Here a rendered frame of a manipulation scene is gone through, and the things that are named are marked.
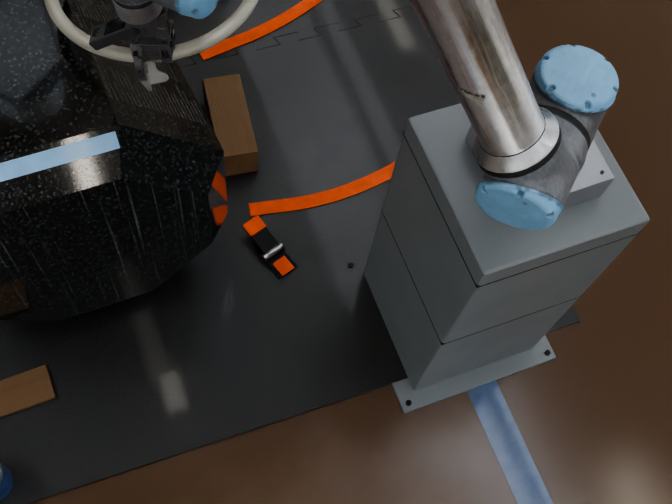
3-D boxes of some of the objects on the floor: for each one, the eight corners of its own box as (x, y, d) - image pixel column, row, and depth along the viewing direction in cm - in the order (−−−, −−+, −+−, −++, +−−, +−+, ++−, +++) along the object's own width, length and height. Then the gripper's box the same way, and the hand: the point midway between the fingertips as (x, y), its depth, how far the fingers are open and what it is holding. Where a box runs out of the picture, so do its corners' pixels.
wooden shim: (-36, 431, 230) (-37, 430, 228) (-44, 398, 233) (-46, 396, 232) (56, 397, 236) (55, 396, 234) (46, 365, 239) (45, 363, 238)
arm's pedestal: (485, 218, 273) (575, 49, 197) (555, 358, 255) (684, 233, 178) (341, 263, 262) (377, 103, 185) (403, 414, 244) (472, 305, 167)
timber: (258, 171, 272) (258, 151, 261) (220, 177, 270) (219, 157, 259) (239, 95, 283) (239, 73, 273) (204, 100, 281) (202, 78, 271)
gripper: (162, 33, 164) (178, 102, 183) (168, -13, 169) (184, 58, 188) (117, 33, 164) (138, 101, 182) (125, -14, 169) (145, 58, 188)
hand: (147, 75), depth 184 cm, fingers closed on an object, 5 cm apart
